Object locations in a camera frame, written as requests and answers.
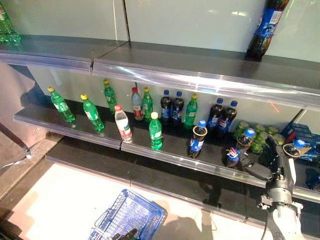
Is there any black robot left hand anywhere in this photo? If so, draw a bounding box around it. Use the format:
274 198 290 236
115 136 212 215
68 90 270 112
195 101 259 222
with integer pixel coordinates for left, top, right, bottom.
111 227 140 240

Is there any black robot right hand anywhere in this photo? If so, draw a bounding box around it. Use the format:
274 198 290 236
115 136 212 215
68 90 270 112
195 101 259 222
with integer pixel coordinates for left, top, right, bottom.
243 134 298 192

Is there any blue plastic shopping basket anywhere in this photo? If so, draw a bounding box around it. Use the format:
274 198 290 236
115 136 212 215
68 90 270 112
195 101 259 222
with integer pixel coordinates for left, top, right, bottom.
87 188 167 240

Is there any green Sprite bottle yellow cap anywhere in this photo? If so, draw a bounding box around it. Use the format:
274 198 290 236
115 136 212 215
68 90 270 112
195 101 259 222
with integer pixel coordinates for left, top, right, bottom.
80 93 105 133
47 86 77 124
148 111 164 151
102 79 118 114
141 86 154 123
184 92 199 130

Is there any row of dark pepsi bottles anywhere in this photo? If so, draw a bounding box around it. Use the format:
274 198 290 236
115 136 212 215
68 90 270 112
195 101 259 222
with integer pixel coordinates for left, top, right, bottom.
134 82 308 131

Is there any black base shelf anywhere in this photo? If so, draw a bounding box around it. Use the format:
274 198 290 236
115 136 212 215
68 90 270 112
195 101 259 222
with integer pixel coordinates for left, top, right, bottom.
44 137 320 238

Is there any black shelf board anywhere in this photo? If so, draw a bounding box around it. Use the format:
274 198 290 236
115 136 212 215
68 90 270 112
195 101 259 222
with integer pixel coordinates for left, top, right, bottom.
0 34 130 63
121 117 320 193
93 41 320 91
13 98 137 148

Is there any water bottle red cap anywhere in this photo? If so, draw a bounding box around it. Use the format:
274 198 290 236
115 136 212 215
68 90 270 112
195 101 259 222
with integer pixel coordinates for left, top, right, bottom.
131 87 145 122
114 104 133 144

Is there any large Pepsi cola bottle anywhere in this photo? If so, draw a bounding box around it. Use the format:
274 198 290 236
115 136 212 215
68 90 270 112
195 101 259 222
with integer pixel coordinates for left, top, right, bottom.
246 0 291 61

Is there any pale shelf back panel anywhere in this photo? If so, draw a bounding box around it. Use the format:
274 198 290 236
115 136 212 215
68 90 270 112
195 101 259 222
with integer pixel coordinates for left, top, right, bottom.
3 0 130 42
123 0 320 63
27 63 137 113

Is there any brown cover sheet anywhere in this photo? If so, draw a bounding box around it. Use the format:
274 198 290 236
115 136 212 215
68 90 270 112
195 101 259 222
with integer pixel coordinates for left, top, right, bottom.
0 62 51 161

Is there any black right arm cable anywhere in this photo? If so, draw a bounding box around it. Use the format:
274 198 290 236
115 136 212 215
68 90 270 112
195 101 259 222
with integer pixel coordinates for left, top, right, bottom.
259 212 272 240

